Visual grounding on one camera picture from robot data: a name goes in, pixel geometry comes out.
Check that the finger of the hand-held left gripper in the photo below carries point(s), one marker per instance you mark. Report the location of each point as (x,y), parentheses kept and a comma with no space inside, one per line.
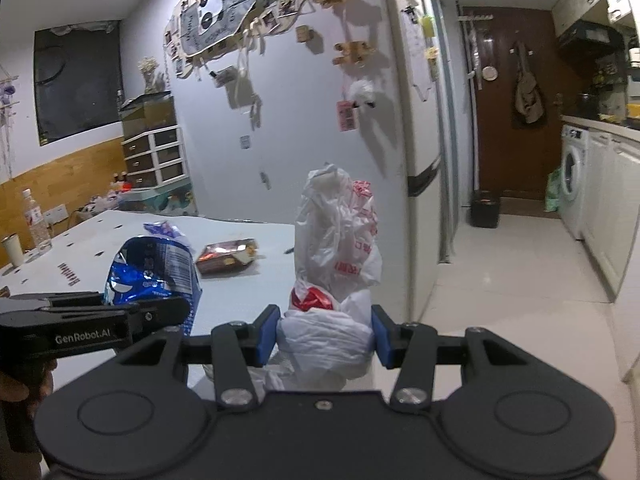
(75,299)
(160,315)

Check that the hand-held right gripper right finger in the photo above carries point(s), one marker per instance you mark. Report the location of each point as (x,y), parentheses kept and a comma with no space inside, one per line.
(382,337)

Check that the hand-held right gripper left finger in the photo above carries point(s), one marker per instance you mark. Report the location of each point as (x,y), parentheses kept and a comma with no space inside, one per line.
(267,335)

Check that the blue snack bag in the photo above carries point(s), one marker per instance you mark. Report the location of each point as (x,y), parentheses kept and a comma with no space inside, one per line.
(155,275)

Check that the white plastic bag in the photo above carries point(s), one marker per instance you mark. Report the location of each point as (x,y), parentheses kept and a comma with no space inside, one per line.
(335,270)

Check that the person's left hand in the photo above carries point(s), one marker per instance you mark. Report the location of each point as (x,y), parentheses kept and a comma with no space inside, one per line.
(15,387)

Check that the white cup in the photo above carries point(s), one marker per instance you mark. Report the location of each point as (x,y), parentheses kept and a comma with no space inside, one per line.
(12,252)

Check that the clear water bottle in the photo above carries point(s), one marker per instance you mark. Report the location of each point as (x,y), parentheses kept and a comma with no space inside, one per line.
(37,225)

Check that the red brown snack packet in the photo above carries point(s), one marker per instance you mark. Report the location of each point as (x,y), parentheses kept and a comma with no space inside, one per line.
(227,257)

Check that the white drawer unit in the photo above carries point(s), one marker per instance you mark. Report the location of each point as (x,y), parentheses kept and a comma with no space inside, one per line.
(155,155)

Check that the small black bin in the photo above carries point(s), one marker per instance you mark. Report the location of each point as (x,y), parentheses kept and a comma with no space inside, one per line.
(485,210)

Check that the black chalkboard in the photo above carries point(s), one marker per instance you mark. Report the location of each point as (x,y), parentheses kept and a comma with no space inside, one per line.
(77,82)

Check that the green plastic bag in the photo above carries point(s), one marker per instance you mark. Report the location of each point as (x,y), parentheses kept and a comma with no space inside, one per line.
(552,192)

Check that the brown door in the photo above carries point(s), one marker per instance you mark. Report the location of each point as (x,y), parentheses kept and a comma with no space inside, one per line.
(505,150)

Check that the pink tag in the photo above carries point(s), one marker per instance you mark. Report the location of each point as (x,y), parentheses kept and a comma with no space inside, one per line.
(347,116)

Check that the white refrigerator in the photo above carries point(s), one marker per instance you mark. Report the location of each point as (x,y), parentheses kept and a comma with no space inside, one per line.
(415,110)

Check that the dried flower vase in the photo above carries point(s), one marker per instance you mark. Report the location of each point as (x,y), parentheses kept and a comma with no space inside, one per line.
(151,75)

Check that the white plush toy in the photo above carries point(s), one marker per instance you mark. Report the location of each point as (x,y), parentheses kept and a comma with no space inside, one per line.
(361,92)

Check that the framed photo card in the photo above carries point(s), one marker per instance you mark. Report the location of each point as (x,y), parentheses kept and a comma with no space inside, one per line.
(224,77)

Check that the white washing machine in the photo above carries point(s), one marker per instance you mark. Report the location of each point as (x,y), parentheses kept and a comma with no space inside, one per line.
(572,180)

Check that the white kitchen cabinets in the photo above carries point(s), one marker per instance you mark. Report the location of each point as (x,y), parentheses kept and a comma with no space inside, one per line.
(612,200)

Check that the hanging beige bag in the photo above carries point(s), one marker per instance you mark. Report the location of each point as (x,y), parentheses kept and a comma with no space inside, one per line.
(529,95)

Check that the round white door ornament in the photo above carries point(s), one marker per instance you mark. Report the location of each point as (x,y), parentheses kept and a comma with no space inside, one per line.
(490,73)

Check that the long wooden block ornament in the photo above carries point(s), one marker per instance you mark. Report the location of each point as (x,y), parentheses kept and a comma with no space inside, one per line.
(352,52)

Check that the small wooden block ornament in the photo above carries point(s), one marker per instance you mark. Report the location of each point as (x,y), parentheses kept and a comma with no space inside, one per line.
(305,34)

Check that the yellow fridge clip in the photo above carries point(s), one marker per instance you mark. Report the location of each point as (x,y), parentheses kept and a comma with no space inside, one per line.
(428,25)

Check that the black range hood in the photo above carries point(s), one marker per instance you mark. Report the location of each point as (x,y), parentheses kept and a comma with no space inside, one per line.
(590,40)

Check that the small wall card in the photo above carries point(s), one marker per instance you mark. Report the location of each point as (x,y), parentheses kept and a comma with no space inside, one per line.
(246,142)

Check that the printed cloth wall hanging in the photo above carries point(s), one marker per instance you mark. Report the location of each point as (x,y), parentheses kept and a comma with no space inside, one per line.
(225,10)

